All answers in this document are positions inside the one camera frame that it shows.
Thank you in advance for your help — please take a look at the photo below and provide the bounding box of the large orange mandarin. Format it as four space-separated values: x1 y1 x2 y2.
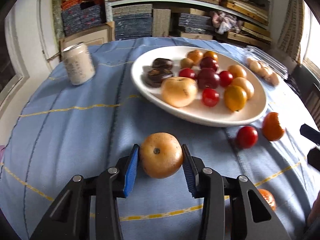
258 189 277 211

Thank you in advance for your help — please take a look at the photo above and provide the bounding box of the large tan round fruit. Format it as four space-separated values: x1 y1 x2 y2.
231 77 254 100

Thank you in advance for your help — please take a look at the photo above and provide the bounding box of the yellow-orange plum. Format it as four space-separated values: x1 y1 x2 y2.
203 50 218 62
223 85 247 112

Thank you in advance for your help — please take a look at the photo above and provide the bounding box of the dark red plum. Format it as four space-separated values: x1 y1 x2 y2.
200 56 219 72
197 68 220 89

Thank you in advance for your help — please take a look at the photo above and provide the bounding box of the tan scarred round fruit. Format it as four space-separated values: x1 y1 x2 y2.
228 64 247 79

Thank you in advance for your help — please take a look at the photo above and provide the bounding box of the red cherry tomato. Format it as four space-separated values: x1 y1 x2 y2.
178 68 197 80

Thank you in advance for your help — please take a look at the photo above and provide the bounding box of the dark brown chestnut fruit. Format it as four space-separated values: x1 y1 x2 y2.
144 68 174 88

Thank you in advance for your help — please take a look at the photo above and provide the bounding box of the small brown longan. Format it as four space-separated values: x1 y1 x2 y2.
180 58 194 69

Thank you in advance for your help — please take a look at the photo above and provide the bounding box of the person right hand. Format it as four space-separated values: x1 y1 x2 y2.
307 196 320 226

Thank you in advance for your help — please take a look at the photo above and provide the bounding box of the clear plastic fruit box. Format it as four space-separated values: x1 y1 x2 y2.
243 46 289 87

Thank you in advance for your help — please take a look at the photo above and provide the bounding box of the blue checked tablecloth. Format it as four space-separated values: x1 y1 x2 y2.
1 37 319 239

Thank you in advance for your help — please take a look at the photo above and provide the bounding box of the white ceramic plate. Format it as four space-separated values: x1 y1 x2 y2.
131 46 267 127

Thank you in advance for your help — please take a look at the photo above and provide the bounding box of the beige curtain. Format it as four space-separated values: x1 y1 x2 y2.
277 0 305 63

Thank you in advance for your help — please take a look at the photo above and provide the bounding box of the white beverage can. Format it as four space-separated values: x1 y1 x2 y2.
62 42 95 86

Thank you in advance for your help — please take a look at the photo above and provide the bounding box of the pink plastic bag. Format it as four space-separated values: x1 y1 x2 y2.
212 11 244 35

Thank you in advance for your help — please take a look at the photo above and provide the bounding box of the metal storage shelf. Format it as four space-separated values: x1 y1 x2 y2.
52 0 272 48

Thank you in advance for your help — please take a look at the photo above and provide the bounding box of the framed picture leaning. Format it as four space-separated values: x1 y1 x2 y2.
60 22 115 52

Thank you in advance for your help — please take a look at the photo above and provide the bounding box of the window with white frame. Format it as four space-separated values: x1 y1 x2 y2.
1 9 30 115

